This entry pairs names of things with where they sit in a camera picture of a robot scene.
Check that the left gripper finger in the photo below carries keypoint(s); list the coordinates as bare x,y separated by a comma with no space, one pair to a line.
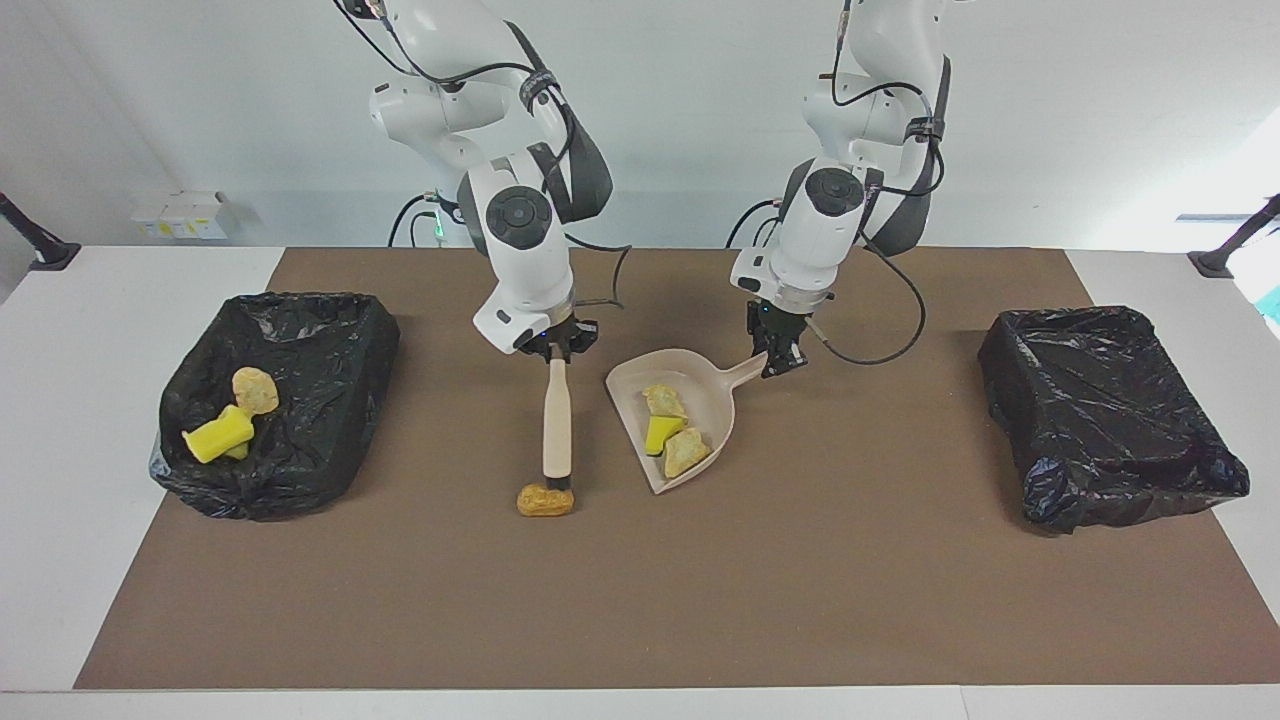
797,353
772,360

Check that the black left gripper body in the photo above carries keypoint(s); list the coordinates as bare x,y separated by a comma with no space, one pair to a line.
778,325

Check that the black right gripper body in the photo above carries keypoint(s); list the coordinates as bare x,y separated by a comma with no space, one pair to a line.
572,332

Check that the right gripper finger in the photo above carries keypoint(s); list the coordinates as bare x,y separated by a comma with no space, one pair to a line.
572,350
543,352

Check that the beige plastic dustpan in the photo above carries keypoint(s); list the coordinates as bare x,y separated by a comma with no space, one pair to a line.
717,398

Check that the beige hand brush black bristles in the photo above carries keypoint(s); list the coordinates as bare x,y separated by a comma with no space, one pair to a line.
556,420

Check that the pale yellow foam chunk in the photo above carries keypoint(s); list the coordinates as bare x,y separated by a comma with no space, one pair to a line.
665,400

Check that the small yellow sponge wedge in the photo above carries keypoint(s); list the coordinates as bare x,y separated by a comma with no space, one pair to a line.
660,433

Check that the blocky beige foam chunk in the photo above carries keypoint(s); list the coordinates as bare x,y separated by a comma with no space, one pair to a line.
688,455

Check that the brown oval sponge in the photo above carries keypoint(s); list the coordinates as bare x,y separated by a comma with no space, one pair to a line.
540,502

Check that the rounded beige foam chunk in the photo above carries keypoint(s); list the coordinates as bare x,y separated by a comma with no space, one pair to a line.
255,390

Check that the thin yellow sponge piece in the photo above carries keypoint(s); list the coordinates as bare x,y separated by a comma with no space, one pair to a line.
238,452

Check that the large yellow sponge piece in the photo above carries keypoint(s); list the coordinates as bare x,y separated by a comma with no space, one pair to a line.
215,437

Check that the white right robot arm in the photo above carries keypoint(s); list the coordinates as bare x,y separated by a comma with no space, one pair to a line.
520,250

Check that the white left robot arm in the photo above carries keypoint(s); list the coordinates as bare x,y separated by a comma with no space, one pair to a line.
830,230

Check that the bin with black bag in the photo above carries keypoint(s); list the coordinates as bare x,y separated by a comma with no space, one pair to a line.
320,360
1100,420

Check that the brown table mat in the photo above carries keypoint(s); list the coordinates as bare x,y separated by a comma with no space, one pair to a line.
400,620

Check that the large white box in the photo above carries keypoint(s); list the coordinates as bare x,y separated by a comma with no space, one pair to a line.
200,213

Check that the small white box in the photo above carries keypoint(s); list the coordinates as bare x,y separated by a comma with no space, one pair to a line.
148,223

